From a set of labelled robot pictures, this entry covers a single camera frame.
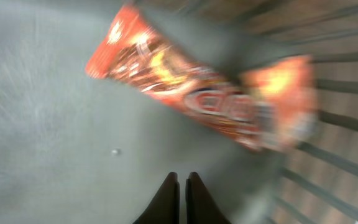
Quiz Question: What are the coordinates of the red-brown chocolate bar wrapper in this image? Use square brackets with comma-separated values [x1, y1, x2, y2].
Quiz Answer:
[85, 3, 279, 153]

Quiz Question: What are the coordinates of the grey plastic mesh basket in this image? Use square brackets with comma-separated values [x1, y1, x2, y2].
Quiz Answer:
[0, 1, 358, 223]

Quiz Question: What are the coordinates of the small orange snack pack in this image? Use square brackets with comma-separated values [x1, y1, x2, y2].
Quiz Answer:
[241, 55, 318, 152]

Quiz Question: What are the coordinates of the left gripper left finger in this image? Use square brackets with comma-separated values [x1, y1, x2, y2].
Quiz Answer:
[134, 172, 180, 224]

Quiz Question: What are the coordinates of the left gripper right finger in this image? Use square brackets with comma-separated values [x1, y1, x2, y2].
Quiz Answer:
[185, 172, 231, 224]

